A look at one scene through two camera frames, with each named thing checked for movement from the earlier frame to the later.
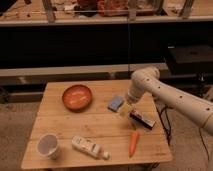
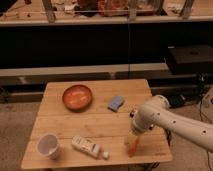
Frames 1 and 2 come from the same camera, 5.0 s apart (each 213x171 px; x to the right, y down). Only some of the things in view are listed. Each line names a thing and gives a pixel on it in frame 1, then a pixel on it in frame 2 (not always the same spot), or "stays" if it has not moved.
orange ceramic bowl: x=77 y=98 stays
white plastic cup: x=48 y=145 stays
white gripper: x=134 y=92 → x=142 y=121
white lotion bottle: x=89 y=147 stays
